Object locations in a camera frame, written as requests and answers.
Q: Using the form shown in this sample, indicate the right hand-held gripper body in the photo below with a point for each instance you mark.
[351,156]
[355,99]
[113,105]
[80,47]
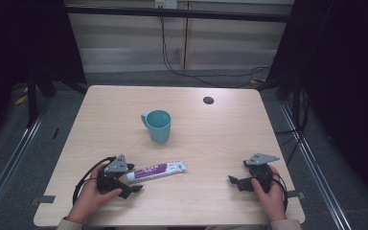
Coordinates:
[262,174]

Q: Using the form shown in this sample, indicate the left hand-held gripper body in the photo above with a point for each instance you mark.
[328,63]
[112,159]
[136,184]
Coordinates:
[116,166]

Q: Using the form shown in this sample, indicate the white and purple toothpaste tube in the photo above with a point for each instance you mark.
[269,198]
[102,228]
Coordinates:
[156,171]

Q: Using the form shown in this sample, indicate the person's right hand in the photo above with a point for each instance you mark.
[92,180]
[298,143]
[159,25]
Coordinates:
[274,201]

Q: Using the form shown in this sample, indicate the person's left hand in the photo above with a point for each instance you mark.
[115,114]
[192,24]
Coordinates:
[87,199]

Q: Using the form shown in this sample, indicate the grey tape strip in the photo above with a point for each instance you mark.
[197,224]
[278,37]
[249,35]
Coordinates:
[44,199]
[295,194]

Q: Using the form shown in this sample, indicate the teal cup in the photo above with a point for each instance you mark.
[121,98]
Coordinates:
[159,129]

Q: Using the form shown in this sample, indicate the black round table grommet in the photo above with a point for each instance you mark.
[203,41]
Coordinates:
[208,100]

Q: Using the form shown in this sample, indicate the black metal stand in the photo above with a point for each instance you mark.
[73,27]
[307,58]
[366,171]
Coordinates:
[32,102]
[297,105]

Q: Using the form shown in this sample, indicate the yellow floor object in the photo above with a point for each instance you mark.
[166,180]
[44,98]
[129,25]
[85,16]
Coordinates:
[21,99]

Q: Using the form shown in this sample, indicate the black curtain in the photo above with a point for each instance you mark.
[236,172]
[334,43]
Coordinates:
[22,41]
[345,80]

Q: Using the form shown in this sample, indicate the metal floor rail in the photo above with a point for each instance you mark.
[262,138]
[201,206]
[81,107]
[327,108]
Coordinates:
[16,153]
[313,166]

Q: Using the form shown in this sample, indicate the black horizontal wall rail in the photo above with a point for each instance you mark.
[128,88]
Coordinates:
[204,14]

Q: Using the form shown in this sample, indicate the white wall outlet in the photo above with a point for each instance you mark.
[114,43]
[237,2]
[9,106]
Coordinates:
[166,4]

